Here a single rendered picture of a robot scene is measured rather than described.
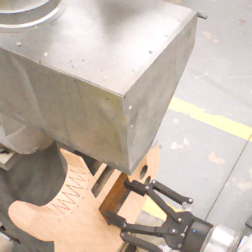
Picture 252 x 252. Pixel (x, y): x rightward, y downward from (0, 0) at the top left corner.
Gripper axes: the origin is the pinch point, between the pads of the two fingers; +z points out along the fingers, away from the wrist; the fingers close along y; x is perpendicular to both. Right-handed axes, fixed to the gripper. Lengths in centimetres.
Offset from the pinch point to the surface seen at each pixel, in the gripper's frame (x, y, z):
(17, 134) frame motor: 16.9, -2.4, 17.5
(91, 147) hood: 33.5, -4.7, -5.9
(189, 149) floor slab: -123, 79, 26
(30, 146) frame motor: 11.1, -1.4, 17.8
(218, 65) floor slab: -135, 155, 41
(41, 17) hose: 44.7, 3.3, 3.7
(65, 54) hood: 44.7, -0.3, -2.7
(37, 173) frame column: -20.8, 1.6, 33.2
